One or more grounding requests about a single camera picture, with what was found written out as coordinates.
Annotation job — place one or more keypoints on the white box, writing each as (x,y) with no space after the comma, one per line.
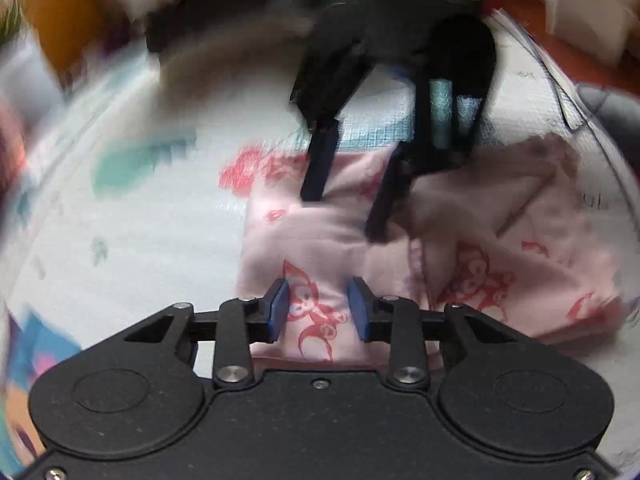
(590,10)

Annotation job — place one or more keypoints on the grey rounded object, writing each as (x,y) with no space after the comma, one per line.
(612,107)

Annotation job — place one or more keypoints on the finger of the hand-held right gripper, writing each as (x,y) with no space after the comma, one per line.
(385,200)
(320,165)

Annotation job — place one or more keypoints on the pink printed garment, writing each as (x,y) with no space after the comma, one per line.
(350,250)

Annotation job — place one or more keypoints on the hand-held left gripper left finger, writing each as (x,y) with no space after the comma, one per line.
(278,310)

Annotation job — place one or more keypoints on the orange cabinet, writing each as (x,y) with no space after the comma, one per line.
(65,10)

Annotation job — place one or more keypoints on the colourful printed blanket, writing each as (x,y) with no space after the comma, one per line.
(150,220)

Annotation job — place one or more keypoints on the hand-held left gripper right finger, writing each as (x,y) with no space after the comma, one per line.
(358,310)

